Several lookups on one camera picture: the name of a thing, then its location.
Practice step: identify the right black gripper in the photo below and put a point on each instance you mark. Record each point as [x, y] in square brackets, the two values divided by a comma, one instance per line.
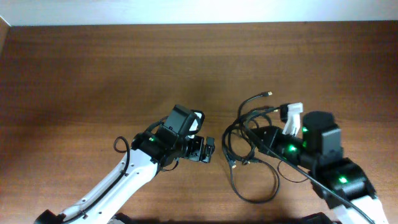
[268, 137]

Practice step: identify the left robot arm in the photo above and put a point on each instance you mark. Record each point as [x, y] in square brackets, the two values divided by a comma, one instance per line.
[163, 143]

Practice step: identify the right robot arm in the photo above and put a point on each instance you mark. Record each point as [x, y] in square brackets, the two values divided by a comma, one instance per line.
[318, 155]

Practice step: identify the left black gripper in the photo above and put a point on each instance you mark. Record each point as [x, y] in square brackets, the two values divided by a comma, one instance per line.
[195, 154]

